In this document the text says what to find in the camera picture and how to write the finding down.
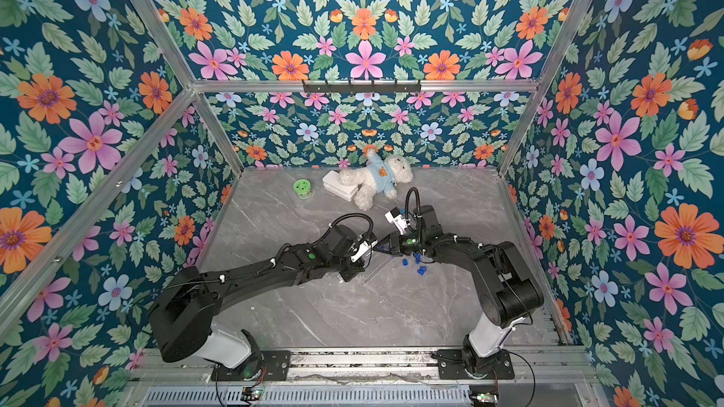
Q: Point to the white box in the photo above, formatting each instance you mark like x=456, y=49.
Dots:
x=333, y=185

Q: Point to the green lidded small jar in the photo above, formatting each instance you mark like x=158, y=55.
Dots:
x=302, y=188

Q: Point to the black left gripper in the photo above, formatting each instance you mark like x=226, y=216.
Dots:
x=357, y=268

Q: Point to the black hook rail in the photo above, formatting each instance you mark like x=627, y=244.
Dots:
x=354, y=87

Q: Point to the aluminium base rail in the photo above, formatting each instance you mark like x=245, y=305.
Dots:
x=429, y=365

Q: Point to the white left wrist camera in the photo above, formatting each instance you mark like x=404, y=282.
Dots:
x=364, y=249

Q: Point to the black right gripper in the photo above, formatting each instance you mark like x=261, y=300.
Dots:
x=393, y=242

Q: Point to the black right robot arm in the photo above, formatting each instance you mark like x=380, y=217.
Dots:
x=505, y=286

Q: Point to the white teddy bear blue hoodie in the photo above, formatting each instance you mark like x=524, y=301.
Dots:
x=378, y=176

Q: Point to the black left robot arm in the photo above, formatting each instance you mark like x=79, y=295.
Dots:
x=183, y=317

